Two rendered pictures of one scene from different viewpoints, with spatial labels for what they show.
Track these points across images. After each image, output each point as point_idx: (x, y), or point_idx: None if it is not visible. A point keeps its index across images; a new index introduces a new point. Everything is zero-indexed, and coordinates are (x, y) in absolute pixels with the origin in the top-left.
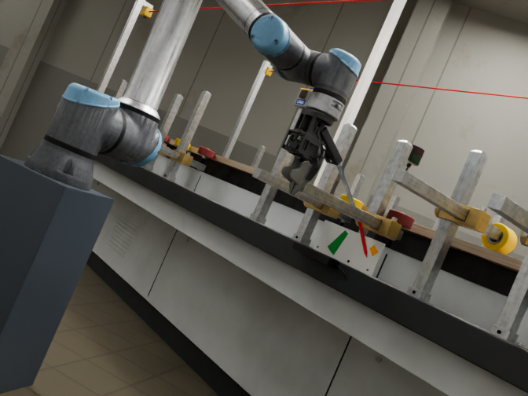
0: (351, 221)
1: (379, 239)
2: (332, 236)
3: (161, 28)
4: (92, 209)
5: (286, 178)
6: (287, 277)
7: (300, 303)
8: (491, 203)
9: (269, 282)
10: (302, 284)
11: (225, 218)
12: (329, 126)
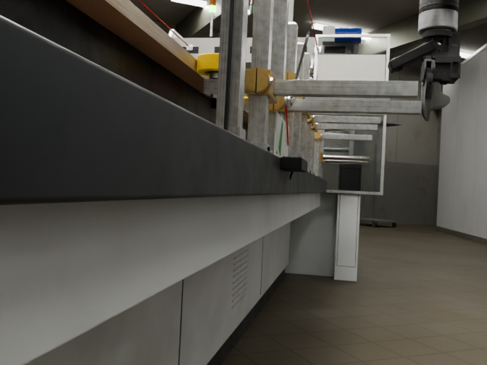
0: (164, 85)
1: (184, 106)
2: (279, 132)
3: None
4: None
5: (438, 106)
6: (254, 215)
7: (261, 235)
8: None
9: (246, 240)
10: (260, 210)
11: (234, 163)
12: (423, 40)
